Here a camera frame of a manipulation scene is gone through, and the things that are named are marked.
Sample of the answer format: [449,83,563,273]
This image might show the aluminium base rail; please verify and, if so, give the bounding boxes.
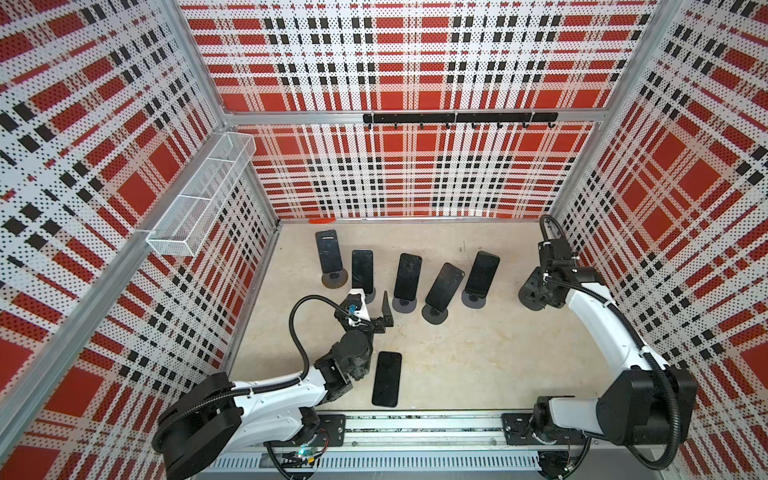
[206,410,636,479]

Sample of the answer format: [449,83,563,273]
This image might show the red marker at wall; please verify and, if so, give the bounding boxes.
[308,217,337,225]

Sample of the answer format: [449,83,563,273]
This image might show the white wire mesh basket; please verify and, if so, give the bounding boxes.
[147,132,255,257]

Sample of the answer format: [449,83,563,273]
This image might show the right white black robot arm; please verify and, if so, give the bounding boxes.
[518,214,698,471]

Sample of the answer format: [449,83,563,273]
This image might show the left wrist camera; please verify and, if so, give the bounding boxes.
[345,288,370,320]

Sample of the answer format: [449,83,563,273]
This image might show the grey phone stand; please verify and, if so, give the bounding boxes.
[421,304,448,325]
[362,288,376,304]
[321,268,349,289]
[518,267,549,311]
[392,297,418,314]

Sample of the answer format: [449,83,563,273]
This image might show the black phone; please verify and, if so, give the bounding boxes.
[351,250,375,291]
[315,230,344,274]
[394,253,422,302]
[372,351,403,408]
[425,262,465,312]
[465,251,500,298]

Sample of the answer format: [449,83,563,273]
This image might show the black hook rail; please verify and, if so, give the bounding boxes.
[362,111,559,126]

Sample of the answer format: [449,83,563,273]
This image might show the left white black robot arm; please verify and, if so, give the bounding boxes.
[151,289,394,479]

